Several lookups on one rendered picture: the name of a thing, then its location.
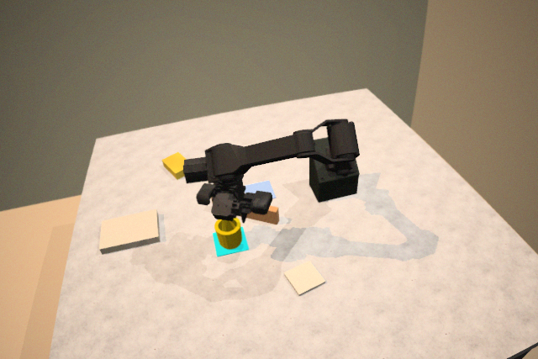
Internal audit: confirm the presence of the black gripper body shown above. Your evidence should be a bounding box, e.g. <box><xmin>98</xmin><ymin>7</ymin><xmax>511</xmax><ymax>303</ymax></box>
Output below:
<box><xmin>196</xmin><ymin>174</ymin><xmax>272</xmax><ymax>214</ymax></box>

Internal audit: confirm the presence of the yellow rectangular block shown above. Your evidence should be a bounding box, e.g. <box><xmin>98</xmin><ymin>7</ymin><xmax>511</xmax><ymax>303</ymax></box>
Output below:
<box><xmin>162</xmin><ymin>152</ymin><xmax>186</xmax><ymax>179</ymax></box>

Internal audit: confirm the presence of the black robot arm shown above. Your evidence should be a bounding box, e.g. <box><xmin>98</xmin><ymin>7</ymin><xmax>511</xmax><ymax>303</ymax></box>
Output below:
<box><xmin>183</xmin><ymin>119</ymin><xmax>360</xmax><ymax>221</ymax></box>

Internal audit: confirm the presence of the beige flat square tile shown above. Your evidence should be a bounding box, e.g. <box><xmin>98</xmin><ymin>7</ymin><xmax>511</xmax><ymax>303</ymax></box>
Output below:
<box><xmin>284</xmin><ymin>261</ymin><xmax>325</xmax><ymax>296</ymax></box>

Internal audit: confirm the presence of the beige flat block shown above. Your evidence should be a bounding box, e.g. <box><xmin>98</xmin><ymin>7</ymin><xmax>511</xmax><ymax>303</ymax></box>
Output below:
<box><xmin>99</xmin><ymin>209</ymin><xmax>161</xmax><ymax>254</ymax></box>

